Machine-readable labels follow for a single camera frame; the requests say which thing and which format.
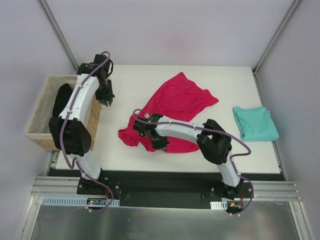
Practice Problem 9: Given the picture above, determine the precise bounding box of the left white cable duct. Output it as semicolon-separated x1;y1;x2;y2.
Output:
42;196;120;208

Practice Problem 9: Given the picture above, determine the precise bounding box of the right rear aluminium post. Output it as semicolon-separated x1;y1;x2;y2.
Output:
252;0;303;76

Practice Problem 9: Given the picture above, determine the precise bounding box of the pink t shirt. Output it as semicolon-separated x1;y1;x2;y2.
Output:
118;72;219;154

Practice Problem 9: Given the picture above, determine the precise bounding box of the white cable duct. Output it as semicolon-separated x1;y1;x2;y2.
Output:
210;201;228;211
42;196;120;208

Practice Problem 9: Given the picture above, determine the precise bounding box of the aluminium rail frame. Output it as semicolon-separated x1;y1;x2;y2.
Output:
17;146;314;240

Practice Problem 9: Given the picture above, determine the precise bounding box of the wicker laundry basket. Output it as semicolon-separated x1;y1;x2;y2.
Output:
25;75;102;151

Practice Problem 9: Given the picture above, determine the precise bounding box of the left rear aluminium post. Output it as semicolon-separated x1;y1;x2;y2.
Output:
37;0;79;71

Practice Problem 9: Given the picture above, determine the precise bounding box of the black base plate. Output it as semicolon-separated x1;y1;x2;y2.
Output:
76;170;254;209

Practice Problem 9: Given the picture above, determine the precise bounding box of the aluminium post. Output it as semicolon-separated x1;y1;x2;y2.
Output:
252;0;303;76
37;0;79;71

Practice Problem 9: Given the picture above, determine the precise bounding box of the right white cable duct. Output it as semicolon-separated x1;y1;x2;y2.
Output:
210;201;228;211

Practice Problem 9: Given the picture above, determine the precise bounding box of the folded teal t shirt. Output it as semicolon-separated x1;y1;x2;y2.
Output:
233;106;279;142

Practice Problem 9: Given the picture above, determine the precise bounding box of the black t shirt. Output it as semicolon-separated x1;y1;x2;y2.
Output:
52;83;73;118

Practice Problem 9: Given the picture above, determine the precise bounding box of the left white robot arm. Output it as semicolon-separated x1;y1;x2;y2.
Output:
48;51;115;195

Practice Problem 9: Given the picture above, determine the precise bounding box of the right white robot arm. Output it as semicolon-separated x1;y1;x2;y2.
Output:
133;113;243;198

